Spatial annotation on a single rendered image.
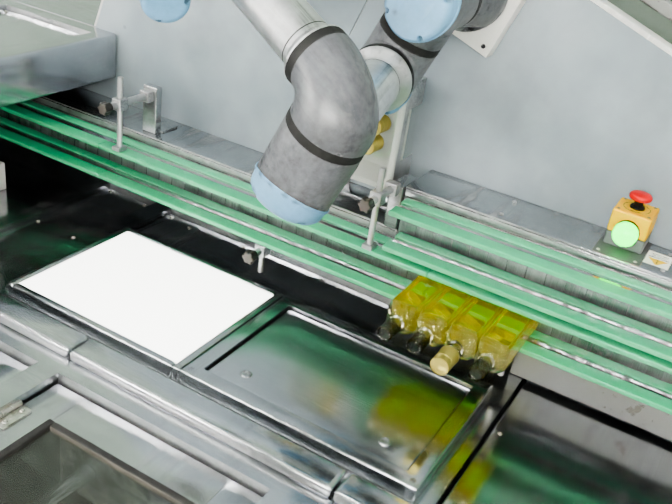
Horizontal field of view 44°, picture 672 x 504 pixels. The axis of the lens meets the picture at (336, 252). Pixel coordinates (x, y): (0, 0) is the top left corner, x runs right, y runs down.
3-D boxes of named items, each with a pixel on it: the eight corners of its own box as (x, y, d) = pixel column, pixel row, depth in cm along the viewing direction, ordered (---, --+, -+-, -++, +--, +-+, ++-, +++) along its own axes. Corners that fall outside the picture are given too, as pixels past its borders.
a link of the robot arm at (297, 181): (450, 38, 148) (354, 172, 105) (406, 102, 157) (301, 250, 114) (394, -1, 148) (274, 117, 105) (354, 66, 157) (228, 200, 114)
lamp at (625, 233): (610, 238, 151) (606, 244, 149) (618, 216, 149) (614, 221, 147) (635, 247, 150) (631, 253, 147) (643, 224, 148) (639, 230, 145)
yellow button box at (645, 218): (611, 228, 158) (602, 242, 153) (623, 192, 155) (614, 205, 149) (649, 241, 156) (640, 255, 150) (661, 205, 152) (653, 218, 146)
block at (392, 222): (395, 213, 174) (379, 224, 168) (403, 171, 169) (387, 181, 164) (410, 219, 172) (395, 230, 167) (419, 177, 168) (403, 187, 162)
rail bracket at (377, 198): (378, 233, 169) (348, 255, 159) (392, 155, 161) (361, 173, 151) (392, 238, 168) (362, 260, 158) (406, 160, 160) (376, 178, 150)
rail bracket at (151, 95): (161, 129, 202) (93, 153, 184) (164, 60, 194) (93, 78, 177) (177, 134, 200) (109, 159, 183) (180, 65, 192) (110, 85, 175)
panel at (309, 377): (127, 236, 193) (7, 295, 166) (127, 225, 192) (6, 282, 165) (490, 397, 158) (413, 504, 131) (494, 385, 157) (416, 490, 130)
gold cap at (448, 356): (437, 345, 143) (426, 357, 139) (456, 344, 141) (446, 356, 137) (442, 364, 144) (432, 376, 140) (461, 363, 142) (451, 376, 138)
